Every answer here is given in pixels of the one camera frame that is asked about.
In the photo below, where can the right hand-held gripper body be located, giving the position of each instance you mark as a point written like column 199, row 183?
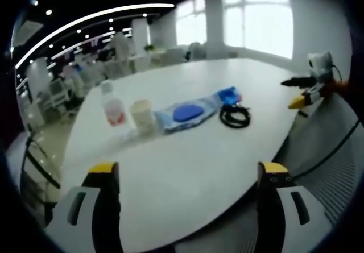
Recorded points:
column 320, row 65

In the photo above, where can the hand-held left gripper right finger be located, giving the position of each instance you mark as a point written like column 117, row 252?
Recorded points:
column 270, row 207

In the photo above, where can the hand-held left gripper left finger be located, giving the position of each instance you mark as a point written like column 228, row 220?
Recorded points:
column 105, row 207

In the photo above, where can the white paper cup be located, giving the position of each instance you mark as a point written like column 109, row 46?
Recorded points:
column 143, row 116

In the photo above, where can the clear water bottle red label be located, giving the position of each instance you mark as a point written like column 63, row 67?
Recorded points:
column 113, row 108

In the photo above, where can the wet wipes pack blue lid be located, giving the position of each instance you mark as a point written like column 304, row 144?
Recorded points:
column 185, row 113

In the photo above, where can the white tabletop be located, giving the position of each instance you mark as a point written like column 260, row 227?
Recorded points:
column 185, row 156

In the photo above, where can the wide bright window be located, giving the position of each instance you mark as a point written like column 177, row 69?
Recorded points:
column 258, row 20

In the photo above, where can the black tripod stand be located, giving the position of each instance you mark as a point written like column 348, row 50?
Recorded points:
column 39, row 165

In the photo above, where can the narrow bright window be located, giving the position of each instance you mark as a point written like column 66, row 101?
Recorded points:
column 190, row 22

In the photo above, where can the green potted plant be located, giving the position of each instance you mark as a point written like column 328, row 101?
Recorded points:
column 148, row 48

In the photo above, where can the curved ceiling light strip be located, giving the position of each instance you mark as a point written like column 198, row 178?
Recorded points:
column 85, row 20

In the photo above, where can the ceiling air conditioner unit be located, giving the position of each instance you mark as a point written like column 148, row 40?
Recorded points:
column 29, row 28

